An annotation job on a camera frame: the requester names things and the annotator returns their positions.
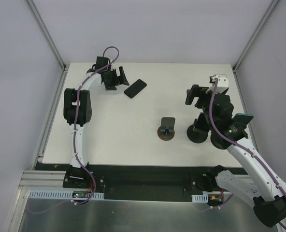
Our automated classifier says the black phone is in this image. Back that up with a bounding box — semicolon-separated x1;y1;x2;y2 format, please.
124;79;147;99
232;113;254;127
195;112;210;133

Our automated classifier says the black phone stand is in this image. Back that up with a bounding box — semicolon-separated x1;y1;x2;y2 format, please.
210;132;231;150
186;119;208;144

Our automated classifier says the brown disc small stand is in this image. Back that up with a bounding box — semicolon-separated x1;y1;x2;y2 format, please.
157;117;175;141

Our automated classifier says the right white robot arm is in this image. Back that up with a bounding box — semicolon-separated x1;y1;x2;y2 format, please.
185;85;286;227

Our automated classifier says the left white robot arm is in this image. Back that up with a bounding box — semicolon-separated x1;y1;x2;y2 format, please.
63;57;129;188

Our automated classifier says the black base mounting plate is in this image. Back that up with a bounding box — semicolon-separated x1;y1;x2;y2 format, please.
62;164;235;202

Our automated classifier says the metal sheet front panel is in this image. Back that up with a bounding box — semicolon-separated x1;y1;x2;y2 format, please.
19;197;276;232

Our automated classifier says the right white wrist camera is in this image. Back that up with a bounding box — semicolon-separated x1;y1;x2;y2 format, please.
206;74;229;94

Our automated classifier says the right aluminium frame post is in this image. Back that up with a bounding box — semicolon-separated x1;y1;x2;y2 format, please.
232;0;281;73

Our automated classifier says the aluminium frame post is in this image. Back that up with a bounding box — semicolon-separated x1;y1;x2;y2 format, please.
24;0;67;71
232;0;281;73

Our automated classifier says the right white cable duct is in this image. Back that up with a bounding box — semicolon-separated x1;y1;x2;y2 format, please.
191;193;209;203

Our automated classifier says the white cable duct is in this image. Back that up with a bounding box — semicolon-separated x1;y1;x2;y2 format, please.
191;193;209;203
29;189;104;200

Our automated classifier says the left aluminium frame post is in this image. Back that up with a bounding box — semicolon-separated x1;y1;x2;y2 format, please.
24;0;67;71

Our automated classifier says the front aluminium rail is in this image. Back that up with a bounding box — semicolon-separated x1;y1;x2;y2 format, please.
19;170;66;189

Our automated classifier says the left white cable duct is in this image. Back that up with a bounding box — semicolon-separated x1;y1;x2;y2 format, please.
29;189;104;200

